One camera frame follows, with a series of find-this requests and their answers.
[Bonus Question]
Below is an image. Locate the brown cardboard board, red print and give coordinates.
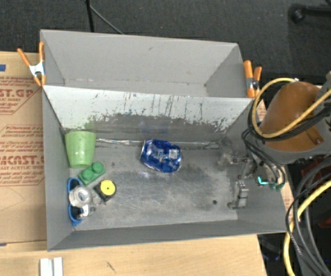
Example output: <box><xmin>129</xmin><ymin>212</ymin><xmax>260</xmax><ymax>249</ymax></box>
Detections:
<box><xmin>0</xmin><ymin>49</ymin><xmax>48</xmax><ymax>248</ymax></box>

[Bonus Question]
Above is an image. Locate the crushed blue can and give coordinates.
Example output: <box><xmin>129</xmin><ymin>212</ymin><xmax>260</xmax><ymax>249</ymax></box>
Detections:
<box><xmin>139</xmin><ymin>138</ymin><xmax>182</xmax><ymax>174</ymax></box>

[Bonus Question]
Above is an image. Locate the black and yellow round thing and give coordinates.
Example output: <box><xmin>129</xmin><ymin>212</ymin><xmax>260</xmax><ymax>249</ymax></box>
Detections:
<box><xmin>93</xmin><ymin>179</ymin><xmax>117</xmax><ymax>204</ymax></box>

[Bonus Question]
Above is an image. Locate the grey metal bin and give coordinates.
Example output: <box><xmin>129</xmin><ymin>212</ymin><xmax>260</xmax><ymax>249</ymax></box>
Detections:
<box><xmin>40</xmin><ymin>29</ymin><xmax>288</xmax><ymax>252</ymax></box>

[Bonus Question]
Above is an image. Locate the clear glass thing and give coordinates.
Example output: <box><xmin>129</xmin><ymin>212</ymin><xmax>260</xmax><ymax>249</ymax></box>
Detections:
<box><xmin>68</xmin><ymin>186</ymin><xmax>97</xmax><ymax>220</ymax></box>

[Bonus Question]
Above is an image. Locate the green plastic cup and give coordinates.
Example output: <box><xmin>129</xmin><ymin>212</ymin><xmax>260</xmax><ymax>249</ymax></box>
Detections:
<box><xmin>64</xmin><ymin>130</ymin><xmax>97</xmax><ymax>170</ymax></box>

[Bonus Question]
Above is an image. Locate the green toy brick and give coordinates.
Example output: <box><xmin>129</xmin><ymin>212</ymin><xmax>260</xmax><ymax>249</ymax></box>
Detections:
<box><xmin>78</xmin><ymin>161</ymin><xmax>107</xmax><ymax>186</ymax></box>

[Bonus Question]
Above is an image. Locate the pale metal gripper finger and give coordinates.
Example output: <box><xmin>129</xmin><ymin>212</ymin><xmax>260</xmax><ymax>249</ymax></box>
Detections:
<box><xmin>227</xmin><ymin>181</ymin><xmax>250</xmax><ymax>210</ymax></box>
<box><xmin>218</xmin><ymin>151</ymin><xmax>252</xmax><ymax>167</ymax></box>

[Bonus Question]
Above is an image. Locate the blue plastic looped thing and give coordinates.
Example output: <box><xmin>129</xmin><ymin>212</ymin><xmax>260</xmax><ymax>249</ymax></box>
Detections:
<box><xmin>67</xmin><ymin>177</ymin><xmax>85</xmax><ymax>227</ymax></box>

